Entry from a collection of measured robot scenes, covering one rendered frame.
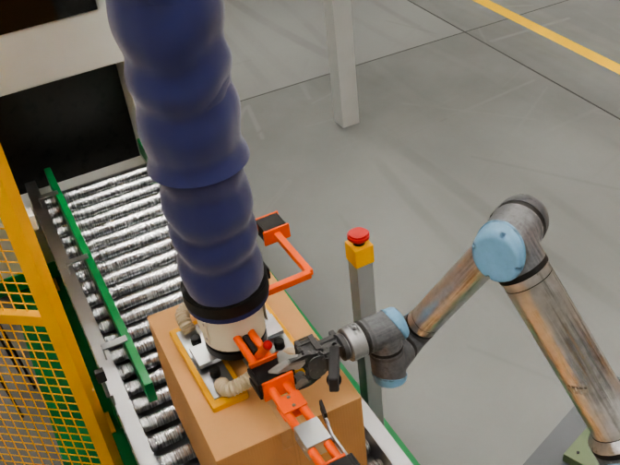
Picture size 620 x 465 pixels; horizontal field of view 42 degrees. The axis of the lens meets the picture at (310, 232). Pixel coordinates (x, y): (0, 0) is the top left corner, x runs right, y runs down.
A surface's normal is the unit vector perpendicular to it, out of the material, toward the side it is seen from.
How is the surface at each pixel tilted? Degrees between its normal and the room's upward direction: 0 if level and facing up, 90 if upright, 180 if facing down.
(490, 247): 80
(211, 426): 0
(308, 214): 0
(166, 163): 102
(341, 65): 90
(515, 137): 0
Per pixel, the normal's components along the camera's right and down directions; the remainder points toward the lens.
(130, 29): -0.41, 0.44
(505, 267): -0.61, 0.39
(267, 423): -0.10, -0.79
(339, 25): 0.45, 0.50
